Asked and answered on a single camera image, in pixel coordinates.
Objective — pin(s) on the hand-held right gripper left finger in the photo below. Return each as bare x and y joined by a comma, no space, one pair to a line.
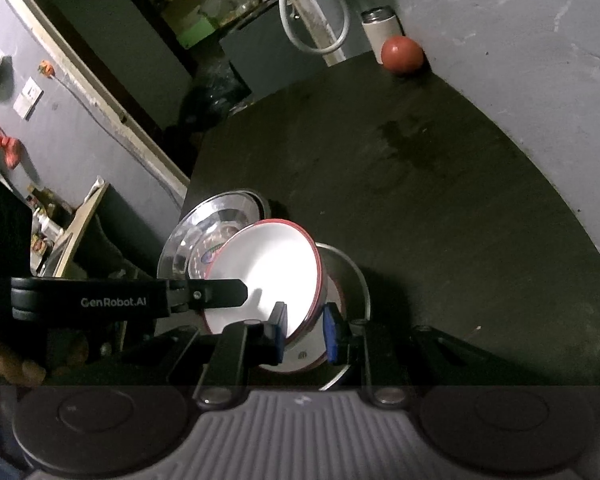
279,332

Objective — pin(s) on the white flask with metal neck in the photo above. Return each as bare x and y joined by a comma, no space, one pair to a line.
377,27

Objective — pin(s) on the steel plate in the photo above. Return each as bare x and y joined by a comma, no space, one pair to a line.
200,242

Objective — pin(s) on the dark grey panel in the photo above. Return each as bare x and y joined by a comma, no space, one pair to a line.
265,57

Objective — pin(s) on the person's left hand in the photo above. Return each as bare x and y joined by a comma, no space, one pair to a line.
10,360

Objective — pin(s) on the black plastic bag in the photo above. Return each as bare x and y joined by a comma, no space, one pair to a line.
215,92

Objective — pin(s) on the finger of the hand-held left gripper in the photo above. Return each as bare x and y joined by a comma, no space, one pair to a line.
210,294

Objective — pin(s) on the white bowl with red rim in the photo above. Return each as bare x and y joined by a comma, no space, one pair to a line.
270,275
305,352

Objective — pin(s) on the green box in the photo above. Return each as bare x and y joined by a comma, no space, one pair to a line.
196,31

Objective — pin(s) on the orange wall plug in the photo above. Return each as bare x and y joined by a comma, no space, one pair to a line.
45,69

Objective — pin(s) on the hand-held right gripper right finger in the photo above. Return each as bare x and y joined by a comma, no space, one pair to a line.
331,332

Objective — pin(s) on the white wall switch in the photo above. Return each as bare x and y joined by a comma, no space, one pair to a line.
28,97

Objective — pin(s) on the steel bowl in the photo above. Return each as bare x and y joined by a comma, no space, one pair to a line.
352,285

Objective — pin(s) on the orange tool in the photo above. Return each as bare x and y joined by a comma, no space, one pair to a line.
7,150

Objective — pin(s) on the wooden board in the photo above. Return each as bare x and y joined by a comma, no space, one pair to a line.
82,225

